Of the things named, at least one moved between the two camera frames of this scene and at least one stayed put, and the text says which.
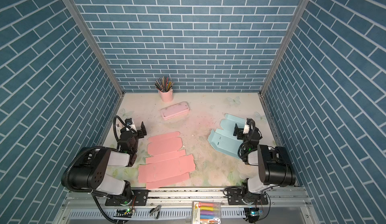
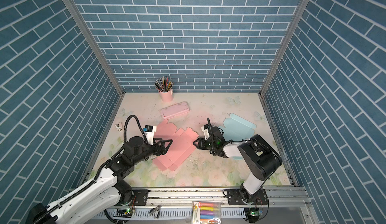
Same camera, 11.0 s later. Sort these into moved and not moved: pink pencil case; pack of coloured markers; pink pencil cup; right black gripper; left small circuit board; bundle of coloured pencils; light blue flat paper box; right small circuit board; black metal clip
Moved: right black gripper
Not moved: pink pencil cup; pack of coloured markers; light blue flat paper box; black metal clip; pink pencil case; left small circuit board; right small circuit board; bundle of coloured pencils
